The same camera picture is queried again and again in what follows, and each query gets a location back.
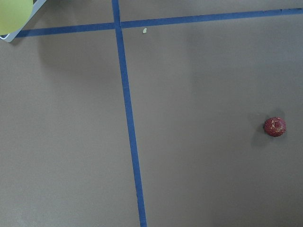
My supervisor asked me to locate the white wire cup rack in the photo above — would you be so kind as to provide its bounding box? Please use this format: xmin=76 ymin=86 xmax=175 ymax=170
xmin=0 ymin=0 xmax=46 ymax=43

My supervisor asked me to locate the red strawberry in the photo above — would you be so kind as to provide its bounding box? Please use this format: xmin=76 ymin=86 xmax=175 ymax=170
xmin=263 ymin=117 xmax=286 ymax=137

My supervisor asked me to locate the yellow plastic cup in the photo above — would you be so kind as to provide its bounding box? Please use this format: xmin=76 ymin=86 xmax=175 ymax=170
xmin=0 ymin=0 xmax=33 ymax=35

